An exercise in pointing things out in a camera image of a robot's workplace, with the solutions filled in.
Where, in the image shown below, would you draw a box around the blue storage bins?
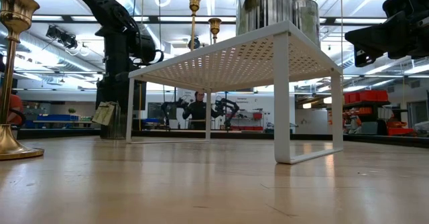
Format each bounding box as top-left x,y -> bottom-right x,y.
36,114 -> 80,123

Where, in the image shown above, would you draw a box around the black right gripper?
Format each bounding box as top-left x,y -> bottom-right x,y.
345,9 -> 429,68

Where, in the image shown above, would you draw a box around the black overhead frame bar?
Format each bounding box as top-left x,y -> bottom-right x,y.
32,15 -> 386,25

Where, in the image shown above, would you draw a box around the black ceiling-mounted camera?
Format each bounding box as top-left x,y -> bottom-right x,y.
46,25 -> 78,50

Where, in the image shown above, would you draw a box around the black round overhead camera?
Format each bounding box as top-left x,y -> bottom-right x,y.
187,36 -> 201,50

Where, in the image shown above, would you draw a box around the red storage bin rack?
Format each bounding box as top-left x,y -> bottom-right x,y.
343,89 -> 416,137

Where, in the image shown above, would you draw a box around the white perforated metal shelf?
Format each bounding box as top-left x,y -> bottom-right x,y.
125,19 -> 344,165

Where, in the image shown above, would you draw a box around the silver metal tin candle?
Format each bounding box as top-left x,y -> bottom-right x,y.
92,101 -> 130,140
236,0 -> 296,36
294,0 -> 322,49

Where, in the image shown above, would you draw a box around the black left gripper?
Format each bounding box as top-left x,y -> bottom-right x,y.
96,54 -> 131,103

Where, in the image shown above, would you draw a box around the brass candlestick holder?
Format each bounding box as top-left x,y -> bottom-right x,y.
187,0 -> 203,52
0,0 -> 45,161
208,17 -> 222,45

